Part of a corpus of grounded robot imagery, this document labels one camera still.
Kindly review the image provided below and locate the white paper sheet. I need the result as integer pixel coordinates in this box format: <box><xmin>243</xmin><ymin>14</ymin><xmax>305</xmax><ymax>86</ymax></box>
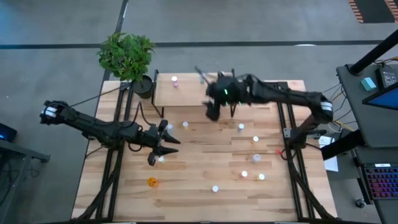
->
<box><xmin>317</xmin><ymin>135</ymin><xmax>340</xmax><ymax>173</ymax></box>

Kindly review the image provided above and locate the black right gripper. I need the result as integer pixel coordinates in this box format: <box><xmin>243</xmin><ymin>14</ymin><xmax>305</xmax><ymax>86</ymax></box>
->
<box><xmin>194</xmin><ymin>65</ymin><xmax>250</xmax><ymax>123</ymax></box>

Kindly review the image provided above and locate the small teal box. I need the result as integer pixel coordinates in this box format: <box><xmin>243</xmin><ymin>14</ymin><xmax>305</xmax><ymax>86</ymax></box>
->
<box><xmin>360</xmin><ymin>77</ymin><xmax>377</xmax><ymax>92</ymax></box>

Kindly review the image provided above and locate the grey metal stand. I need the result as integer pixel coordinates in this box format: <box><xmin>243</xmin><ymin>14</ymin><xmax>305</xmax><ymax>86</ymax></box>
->
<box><xmin>0</xmin><ymin>139</ymin><xmax>51</xmax><ymax>224</ymax></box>

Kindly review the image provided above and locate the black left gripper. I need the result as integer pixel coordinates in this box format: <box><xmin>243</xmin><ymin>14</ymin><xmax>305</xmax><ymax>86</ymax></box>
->
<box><xmin>135</xmin><ymin>119</ymin><xmax>182</xmax><ymax>167</ymax></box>

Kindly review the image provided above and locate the black electronic device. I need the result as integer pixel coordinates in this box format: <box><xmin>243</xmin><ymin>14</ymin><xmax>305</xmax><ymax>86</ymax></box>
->
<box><xmin>0</xmin><ymin>122</ymin><xmax>18</xmax><ymax>143</ymax></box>

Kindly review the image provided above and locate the black plant pot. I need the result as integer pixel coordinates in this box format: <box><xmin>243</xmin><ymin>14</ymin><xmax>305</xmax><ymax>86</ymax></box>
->
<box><xmin>131</xmin><ymin>74</ymin><xmax>154</xmax><ymax>100</ymax></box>

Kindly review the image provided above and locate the black metal mounting frame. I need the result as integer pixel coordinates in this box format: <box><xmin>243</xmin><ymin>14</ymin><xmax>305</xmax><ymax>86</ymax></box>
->
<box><xmin>234</xmin><ymin>79</ymin><xmax>338</xmax><ymax>222</ymax></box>
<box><xmin>72</xmin><ymin>81</ymin><xmax>135</xmax><ymax>222</ymax></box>

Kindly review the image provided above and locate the taut black arm cable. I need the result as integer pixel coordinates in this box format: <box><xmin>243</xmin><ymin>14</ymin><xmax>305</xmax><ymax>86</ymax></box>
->
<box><xmin>68</xmin><ymin>84</ymin><xmax>123</xmax><ymax>109</ymax></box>

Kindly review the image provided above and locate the black gantry post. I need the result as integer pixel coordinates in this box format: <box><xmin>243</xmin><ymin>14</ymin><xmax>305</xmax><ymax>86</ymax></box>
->
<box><xmin>347</xmin><ymin>28</ymin><xmax>398</xmax><ymax>77</ymax></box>
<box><xmin>320</xmin><ymin>129</ymin><xmax>365</xmax><ymax>161</ymax></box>

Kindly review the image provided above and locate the black power adapter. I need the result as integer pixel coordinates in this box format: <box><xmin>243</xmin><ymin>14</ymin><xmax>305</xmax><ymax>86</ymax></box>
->
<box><xmin>374</xmin><ymin>66</ymin><xmax>398</xmax><ymax>90</ymax></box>

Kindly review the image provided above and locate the blue monitor screen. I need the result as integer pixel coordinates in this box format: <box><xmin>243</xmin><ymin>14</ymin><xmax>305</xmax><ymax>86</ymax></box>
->
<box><xmin>361</xmin><ymin>81</ymin><xmax>398</xmax><ymax>111</ymax></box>

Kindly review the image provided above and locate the black computer keyboard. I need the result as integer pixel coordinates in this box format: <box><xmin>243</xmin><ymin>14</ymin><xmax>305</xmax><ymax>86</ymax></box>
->
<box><xmin>363</xmin><ymin>164</ymin><xmax>398</xmax><ymax>200</ymax></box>

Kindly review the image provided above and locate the green leafy plant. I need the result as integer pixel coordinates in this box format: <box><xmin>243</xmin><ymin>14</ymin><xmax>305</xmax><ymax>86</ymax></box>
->
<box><xmin>96</xmin><ymin>32</ymin><xmax>155</xmax><ymax>82</ymax></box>

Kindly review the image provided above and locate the wooden shelf black metal frame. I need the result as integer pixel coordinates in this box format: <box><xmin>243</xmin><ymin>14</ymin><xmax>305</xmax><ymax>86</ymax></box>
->
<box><xmin>151</xmin><ymin>68</ymin><xmax>238</xmax><ymax>119</ymax></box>

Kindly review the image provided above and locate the yellow cable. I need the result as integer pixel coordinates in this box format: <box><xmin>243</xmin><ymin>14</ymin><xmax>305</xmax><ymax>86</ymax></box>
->
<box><xmin>331</xmin><ymin>119</ymin><xmax>355</xmax><ymax>133</ymax></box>

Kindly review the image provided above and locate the dark grey desk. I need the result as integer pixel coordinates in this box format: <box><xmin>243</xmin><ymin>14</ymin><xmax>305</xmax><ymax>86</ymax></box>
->
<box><xmin>353</xmin><ymin>146</ymin><xmax>398</xmax><ymax>224</ymax></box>
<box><xmin>335</xmin><ymin>63</ymin><xmax>398</xmax><ymax>149</ymax></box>

